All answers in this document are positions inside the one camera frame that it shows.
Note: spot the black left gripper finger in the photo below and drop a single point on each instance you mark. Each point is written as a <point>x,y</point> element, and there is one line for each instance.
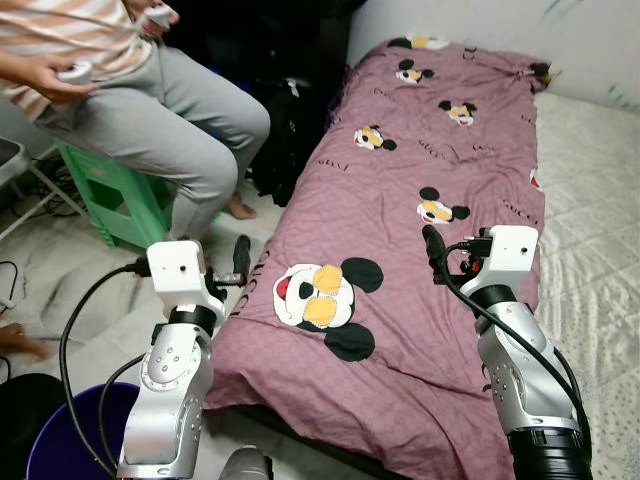
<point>241,258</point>

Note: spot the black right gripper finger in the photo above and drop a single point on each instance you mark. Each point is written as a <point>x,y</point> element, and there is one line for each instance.
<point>435,250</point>

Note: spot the purple Mickey print blanket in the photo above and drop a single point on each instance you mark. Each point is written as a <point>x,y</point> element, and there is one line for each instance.
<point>400,250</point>

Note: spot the grey quilted mattress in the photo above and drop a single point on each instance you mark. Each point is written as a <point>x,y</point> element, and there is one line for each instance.
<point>590,280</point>

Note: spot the black bag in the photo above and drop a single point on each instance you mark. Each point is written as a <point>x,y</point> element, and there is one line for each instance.
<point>290,130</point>

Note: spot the green plastic stool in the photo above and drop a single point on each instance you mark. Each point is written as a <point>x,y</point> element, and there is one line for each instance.
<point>115,195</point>

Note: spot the silver left robot leg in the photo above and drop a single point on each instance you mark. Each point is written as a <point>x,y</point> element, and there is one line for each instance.
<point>245,465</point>

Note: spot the person in grey trousers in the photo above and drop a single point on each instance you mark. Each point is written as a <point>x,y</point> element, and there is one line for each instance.
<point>130,100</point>

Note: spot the purple waste bin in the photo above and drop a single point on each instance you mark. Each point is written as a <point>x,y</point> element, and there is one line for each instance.
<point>70,440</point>

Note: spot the white handheld controller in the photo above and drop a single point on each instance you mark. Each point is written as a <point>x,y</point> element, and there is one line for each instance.
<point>158,14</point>
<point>75,71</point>

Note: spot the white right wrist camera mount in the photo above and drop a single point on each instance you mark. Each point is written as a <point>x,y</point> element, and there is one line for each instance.
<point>508,252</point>

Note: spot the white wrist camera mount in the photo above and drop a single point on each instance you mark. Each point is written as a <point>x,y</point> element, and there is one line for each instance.
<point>180,272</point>
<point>508,252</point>

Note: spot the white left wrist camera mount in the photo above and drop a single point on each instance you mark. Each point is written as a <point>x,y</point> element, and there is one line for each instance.
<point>180,272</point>

